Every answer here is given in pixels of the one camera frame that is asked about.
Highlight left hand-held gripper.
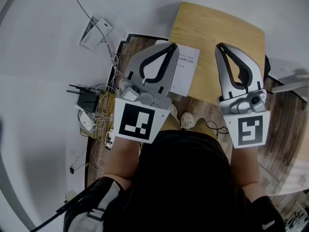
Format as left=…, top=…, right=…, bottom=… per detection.
left=113, top=42, right=180, bottom=145

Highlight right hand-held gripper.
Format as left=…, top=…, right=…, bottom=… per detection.
left=214, top=43, right=271, bottom=148

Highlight white paper booklet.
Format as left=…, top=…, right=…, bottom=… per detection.
left=154, top=40, right=201, bottom=97

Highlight person's right forearm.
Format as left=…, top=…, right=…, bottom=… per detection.
left=230, top=145, right=261, bottom=189

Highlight person's left forearm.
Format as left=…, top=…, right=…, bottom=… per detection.
left=108, top=135, right=141, bottom=181

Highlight black chair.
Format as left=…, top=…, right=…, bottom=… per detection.
left=263, top=54, right=271, bottom=82

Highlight person's left white sneaker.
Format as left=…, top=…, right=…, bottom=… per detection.
left=168, top=103, right=180, bottom=124

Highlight person's white sneaker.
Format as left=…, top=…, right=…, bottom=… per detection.
left=168, top=103, right=180, bottom=124
left=180, top=112, right=195, bottom=131

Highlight person's right white sneaker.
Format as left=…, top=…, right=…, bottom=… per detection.
left=180, top=112, right=195, bottom=131

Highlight person's khaki shorts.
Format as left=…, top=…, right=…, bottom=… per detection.
left=159, top=113, right=218, bottom=140

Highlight black router with antennas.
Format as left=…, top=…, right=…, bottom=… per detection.
left=66, top=83, right=99, bottom=114

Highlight white power strip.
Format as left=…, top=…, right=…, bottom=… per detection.
left=104, top=127, right=115, bottom=150

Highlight white network device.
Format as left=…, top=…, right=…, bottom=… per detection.
left=74, top=103, right=96, bottom=133

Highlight person's black shirt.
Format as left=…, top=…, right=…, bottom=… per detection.
left=63, top=129, right=287, bottom=232

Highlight white floor socket box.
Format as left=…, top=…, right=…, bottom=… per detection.
left=64, top=189, right=82, bottom=204

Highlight tangle of white cables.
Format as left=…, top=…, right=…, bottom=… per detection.
left=93, top=52, right=122, bottom=154

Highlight black floor cable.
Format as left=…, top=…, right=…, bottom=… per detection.
left=205, top=120, right=230, bottom=136

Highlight white wall electrical panel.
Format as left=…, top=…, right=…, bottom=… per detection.
left=78, top=15, right=98, bottom=51

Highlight thin grey wall cable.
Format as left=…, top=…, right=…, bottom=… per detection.
left=60, top=0, right=114, bottom=58

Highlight grey shoulder strap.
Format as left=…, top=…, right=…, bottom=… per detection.
left=70, top=181, right=122, bottom=232

